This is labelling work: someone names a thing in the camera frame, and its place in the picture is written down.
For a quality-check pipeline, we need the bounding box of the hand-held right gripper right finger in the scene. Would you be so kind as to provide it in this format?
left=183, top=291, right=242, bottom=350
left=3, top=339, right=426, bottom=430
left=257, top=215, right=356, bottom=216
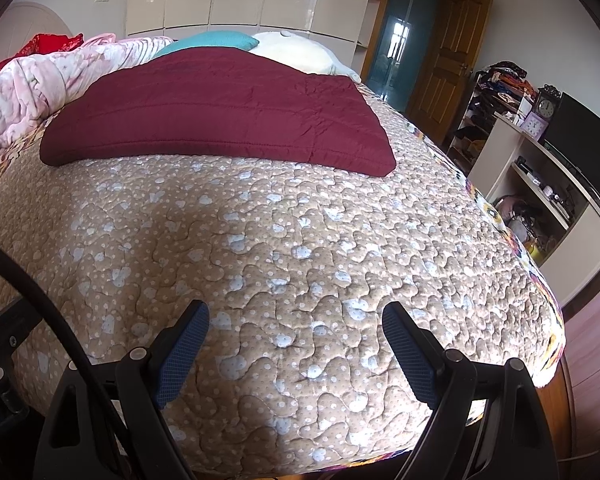
left=381, top=301, right=561, bottom=480

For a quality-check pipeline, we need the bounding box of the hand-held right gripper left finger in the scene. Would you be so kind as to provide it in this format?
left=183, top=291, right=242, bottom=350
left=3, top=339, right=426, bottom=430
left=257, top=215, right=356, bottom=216
left=36, top=300, right=211, bottom=480

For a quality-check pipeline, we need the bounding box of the maroon quilted jacket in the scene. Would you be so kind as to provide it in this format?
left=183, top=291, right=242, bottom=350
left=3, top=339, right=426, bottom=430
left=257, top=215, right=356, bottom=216
left=39, top=47, right=397, bottom=177

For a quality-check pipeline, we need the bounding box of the open shelf with clothes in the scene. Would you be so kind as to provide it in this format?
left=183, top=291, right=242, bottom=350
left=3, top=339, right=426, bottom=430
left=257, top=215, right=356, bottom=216
left=447, top=61, right=538, bottom=176

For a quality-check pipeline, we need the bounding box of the patterned quilted bed cover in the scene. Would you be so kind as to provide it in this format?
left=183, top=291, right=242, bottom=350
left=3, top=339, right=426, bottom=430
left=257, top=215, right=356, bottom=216
left=0, top=80, right=566, bottom=476

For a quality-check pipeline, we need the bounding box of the pink bag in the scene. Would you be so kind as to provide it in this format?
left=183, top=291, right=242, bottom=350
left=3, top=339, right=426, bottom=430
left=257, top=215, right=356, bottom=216
left=497, top=195, right=531, bottom=221

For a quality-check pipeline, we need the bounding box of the white TV cabinet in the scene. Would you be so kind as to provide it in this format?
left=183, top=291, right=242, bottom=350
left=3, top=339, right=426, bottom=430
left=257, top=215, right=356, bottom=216
left=482, top=112, right=600, bottom=306

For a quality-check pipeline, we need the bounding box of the purple alarm clock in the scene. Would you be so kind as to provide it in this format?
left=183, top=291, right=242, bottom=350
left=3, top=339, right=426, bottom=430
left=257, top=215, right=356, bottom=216
left=521, top=110, right=548, bottom=141

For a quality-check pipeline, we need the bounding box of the pink floral blanket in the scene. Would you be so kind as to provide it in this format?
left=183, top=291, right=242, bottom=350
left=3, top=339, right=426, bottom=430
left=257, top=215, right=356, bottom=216
left=0, top=34, right=175, bottom=173

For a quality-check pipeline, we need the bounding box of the black television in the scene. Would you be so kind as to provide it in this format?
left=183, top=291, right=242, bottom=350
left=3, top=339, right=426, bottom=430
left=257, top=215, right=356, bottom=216
left=542, top=92, right=600, bottom=216

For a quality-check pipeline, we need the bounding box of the dark ornate mantel clock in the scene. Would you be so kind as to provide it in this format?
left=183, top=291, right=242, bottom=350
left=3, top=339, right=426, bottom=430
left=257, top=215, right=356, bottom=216
left=532, top=84, right=562, bottom=126

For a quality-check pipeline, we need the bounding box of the wooden door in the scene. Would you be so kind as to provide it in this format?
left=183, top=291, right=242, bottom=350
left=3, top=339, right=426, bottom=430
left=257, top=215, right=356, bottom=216
left=405, top=0, right=496, bottom=146

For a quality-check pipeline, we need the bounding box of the teal pillow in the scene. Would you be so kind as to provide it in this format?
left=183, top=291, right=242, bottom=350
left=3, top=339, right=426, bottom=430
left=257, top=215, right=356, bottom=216
left=152, top=30, right=260, bottom=59

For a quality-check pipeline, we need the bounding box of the teal glass door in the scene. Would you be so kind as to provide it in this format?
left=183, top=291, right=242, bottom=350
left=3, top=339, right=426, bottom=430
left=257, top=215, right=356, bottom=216
left=365, top=0, right=451, bottom=111

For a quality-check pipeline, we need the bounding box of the white pillow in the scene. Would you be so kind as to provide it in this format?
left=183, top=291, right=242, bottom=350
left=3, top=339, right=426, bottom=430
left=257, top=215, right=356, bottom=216
left=247, top=31, right=363, bottom=83

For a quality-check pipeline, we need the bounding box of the red cloth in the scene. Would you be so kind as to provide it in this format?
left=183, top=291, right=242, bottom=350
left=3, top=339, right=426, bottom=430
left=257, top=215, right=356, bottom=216
left=0, top=33, right=84, bottom=81

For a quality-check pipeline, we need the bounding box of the pale rounded headboard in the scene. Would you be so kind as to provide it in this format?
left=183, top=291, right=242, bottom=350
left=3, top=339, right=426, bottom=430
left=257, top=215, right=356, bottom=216
left=0, top=1, right=73, bottom=81

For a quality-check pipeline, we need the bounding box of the black cable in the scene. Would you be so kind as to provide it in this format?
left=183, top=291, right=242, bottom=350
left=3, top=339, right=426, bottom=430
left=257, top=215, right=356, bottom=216
left=0, top=235, right=127, bottom=480

